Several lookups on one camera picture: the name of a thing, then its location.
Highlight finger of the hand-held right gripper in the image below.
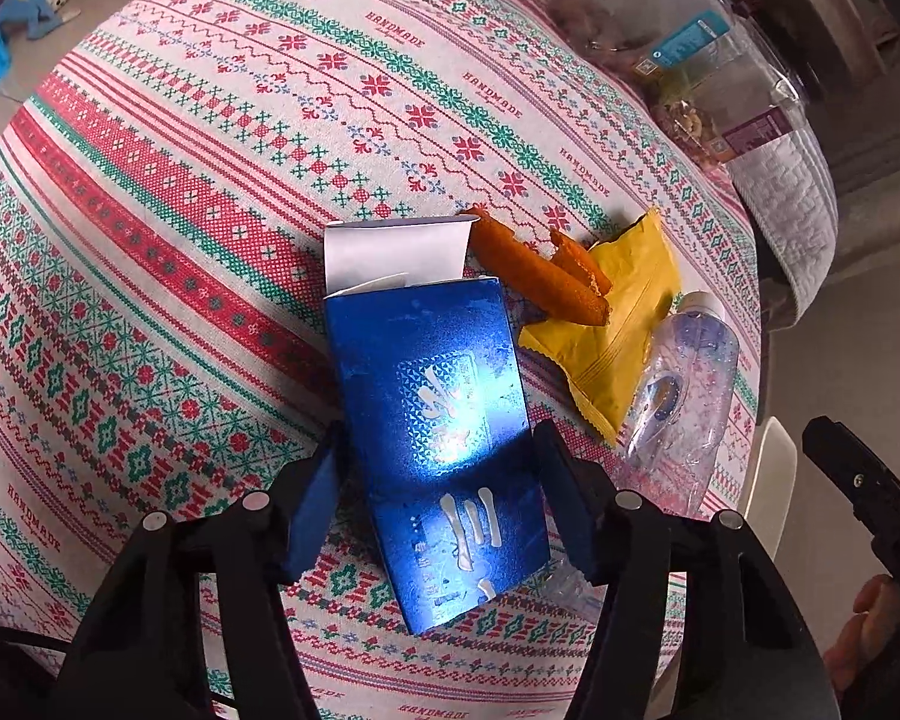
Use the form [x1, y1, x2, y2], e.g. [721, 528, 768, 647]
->
[801, 415, 900, 542]

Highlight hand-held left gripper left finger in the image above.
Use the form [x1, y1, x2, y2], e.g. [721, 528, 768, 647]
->
[67, 420, 347, 720]

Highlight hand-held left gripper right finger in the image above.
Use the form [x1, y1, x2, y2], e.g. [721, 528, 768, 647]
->
[531, 418, 842, 720]

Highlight blue cardboard box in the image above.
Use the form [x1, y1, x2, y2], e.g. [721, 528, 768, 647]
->
[322, 213, 553, 636]

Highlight person's right hand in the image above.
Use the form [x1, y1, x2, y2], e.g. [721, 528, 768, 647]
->
[823, 573, 900, 692]

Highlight clear plastic bottle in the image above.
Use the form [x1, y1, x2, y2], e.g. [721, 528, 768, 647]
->
[555, 290, 742, 602]

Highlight yellow snack packet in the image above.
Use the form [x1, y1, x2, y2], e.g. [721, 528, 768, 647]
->
[517, 206, 684, 445]

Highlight orange snack sticks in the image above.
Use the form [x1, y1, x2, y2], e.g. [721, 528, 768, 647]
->
[468, 205, 610, 329]

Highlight patterned tablecloth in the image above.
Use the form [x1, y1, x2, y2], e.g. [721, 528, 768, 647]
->
[0, 0, 767, 720]

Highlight grey quilted sofa cover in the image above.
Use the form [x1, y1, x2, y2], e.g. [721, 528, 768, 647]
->
[726, 126, 842, 317]

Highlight plastic jar with purple label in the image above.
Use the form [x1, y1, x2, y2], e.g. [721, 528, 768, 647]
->
[643, 11, 827, 167]

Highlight plastic jar with blue label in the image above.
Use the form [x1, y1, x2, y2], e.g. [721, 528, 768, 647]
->
[516, 0, 805, 87]

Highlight blue plush toy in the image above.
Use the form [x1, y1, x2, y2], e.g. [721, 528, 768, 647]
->
[0, 0, 81, 44]

